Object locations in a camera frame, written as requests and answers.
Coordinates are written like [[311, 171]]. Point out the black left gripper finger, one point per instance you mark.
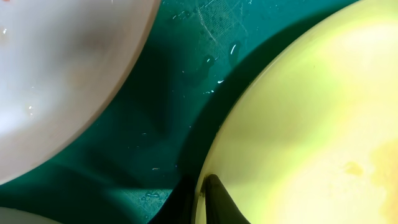
[[220, 207]]

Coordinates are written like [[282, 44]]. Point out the yellow round plate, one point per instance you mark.
[[313, 139]]

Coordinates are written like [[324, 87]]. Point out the blue plastic tray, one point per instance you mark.
[[198, 59]]

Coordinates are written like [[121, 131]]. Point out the white plate with red stain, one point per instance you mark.
[[62, 62]]

